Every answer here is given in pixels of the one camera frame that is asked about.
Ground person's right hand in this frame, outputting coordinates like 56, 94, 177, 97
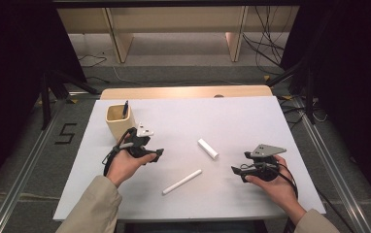
244, 154, 308, 224

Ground black overhead bar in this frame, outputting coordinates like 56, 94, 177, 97
51, 0, 305, 9

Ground long white pen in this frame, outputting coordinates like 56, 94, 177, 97
161, 168, 203, 196

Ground beige pen holder cup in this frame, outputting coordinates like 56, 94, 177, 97
104, 103, 138, 142

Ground right hand-held gripper cable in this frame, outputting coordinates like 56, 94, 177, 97
270, 161, 300, 200

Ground light wooden table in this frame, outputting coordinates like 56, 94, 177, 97
99, 84, 274, 101

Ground hand-held gripper cable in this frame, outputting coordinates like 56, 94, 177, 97
101, 127, 136, 178
270, 161, 300, 200

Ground black tripod stand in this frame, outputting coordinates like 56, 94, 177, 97
39, 69, 101, 131

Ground short white cylinder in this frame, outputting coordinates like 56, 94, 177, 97
196, 138, 220, 160

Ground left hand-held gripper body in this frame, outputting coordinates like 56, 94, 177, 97
118, 121, 155, 160

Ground aluminium floor rail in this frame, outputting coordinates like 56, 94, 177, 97
290, 96, 371, 233
0, 99, 69, 233

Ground person's left hand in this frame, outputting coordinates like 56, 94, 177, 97
106, 133, 158, 188

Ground bundle of black floor cables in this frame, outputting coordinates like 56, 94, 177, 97
241, 5, 287, 76

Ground black metal frame stand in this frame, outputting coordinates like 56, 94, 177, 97
265, 57, 318, 126

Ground blue pen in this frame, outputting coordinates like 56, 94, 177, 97
121, 99, 130, 120

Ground white table cover board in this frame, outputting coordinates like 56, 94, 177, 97
52, 95, 326, 223

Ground left hand-held gripper cable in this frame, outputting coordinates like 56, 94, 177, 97
101, 127, 136, 178

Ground thin black floor cable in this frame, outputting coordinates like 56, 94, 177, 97
77, 53, 108, 69

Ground black curtain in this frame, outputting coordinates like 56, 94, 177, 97
0, 0, 87, 202
280, 0, 371, 215

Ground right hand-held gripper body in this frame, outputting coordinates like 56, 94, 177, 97
243, 143, 287, 183

